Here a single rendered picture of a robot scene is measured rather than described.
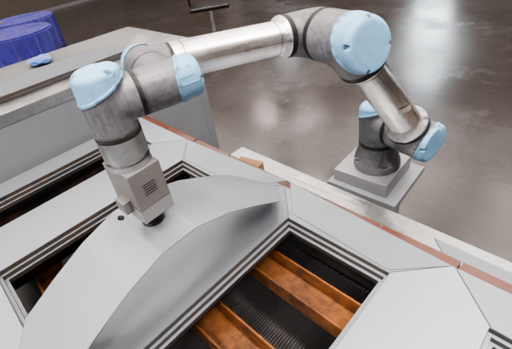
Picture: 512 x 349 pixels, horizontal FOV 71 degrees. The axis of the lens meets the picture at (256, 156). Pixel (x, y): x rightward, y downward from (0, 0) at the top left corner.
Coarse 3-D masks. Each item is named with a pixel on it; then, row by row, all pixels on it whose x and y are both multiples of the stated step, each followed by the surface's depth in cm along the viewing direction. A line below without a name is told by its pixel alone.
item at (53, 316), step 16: (48, 288) 68; (48, 304) 66; (64, 304) 64; (32, 320) 66; (48, 320) 64; (64, 320) 62; (80, 320) 60; (48, 336) 62; (64, 336) 60; (80, 336) 59
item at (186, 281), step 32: (96, 160) 130; (32, 192) 117; (288, 192) 97; (96, 224) 100; (224, 224) 90; (256, 224) 88; (288, 224) 89; (32, 256) 91; (192, 256) 83; (224, 256) 82; (256, 256) 83; (352, 256) 78; (160, 288) 77; (192, 288) 76; (224, 288) 77; (128, 320) 71; (160, 320) 70; (192, 320) 72; (352, 320) 68
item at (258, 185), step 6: (240, 180) 93; (246, 180) 94; (252, 180) 95; (252, 186) 90; (258, 186) 91; (264, 186) 93; (264, 192) 88; (270, 192) 89; (276, 192) 90; (276, 198) 85
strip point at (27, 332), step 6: (24, 324) 66; (24, 330) 65; (30, 330) 65; (24, 336) 65; (30, 336) 64; (36, 336) 63; (24, 342) 64; (30, 342) 63; (36, 342) 63; (18, 348) 64; (24, 348) 63; (30, 348) 63; (36, 348) 62; (42, 348) 61
